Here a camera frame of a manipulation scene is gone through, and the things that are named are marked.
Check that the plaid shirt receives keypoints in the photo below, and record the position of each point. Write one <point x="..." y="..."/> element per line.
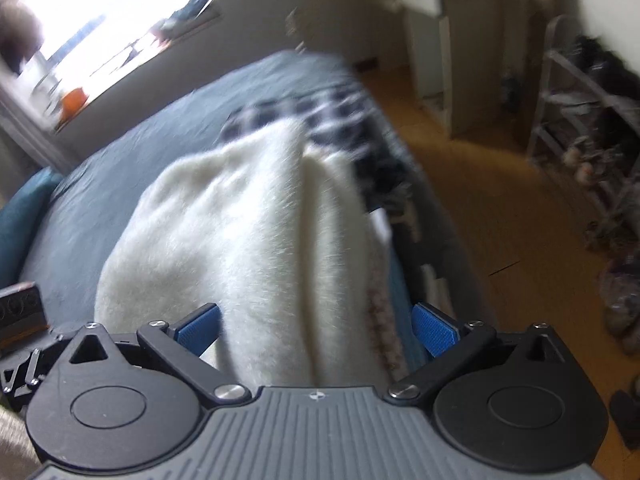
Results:
<point x="340" y="110"/>

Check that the grey shoe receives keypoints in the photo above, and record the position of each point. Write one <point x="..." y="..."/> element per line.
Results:
<point x="622" y="305"/>

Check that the orange bag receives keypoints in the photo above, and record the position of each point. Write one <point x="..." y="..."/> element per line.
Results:
<point x="73" y="101"/>

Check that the dark hanging garment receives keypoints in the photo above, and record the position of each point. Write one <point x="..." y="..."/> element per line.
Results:
<point x="17" y="30"/>

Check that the grey bed blanket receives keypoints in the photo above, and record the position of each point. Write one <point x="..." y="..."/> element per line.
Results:
<point x="125" y="125"/>

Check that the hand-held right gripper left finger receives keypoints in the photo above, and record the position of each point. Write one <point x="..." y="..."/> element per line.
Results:
<point x="200" y="330"/>

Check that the black shoe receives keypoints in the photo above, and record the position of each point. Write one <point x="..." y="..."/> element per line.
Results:
<point x="627" y="417"/>

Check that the white desk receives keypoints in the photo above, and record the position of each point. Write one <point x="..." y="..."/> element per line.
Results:
<point x="465" y="35"/>

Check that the grey curtain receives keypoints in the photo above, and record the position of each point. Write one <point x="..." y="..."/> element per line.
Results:
<point x="30" y="130"/>

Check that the black bag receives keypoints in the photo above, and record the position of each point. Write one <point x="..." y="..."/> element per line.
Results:
<point x="192" y="2"/>

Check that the cream fuzzy deer sweater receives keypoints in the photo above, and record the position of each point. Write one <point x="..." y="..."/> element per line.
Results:
<point x="250" y="240"/>

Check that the carved cream bedpost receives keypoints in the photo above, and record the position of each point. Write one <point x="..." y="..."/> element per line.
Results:
<point x="295" y="30"/>

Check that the bright window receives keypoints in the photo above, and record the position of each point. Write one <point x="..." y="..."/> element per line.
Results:
<point x="100" y="20"/>

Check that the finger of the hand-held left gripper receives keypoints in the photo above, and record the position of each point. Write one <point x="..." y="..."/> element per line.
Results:
<point x="20" y="370"/>

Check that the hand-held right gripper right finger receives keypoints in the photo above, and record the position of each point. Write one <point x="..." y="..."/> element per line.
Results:
<point x="432" y="332"/>

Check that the metal shoe rack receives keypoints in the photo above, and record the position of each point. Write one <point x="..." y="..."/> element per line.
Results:
<point x="585" y="110"/>

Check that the blue pillow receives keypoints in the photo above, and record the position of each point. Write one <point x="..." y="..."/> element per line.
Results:
<point x="25" y="220"/>

